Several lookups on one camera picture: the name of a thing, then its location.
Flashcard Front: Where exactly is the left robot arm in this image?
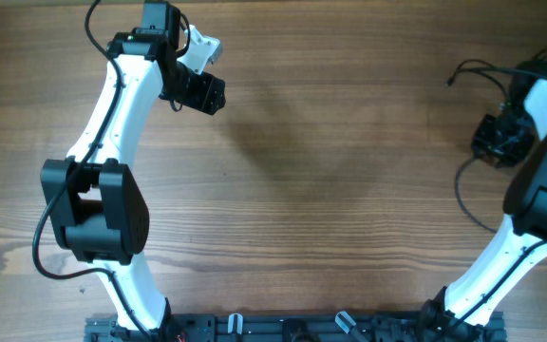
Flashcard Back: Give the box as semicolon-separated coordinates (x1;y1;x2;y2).
38;1;225;341

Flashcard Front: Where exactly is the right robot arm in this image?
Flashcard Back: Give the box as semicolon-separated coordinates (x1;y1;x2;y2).
413;57;547;341

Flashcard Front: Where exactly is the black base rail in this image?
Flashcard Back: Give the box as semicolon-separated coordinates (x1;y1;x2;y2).
83;311;507;342

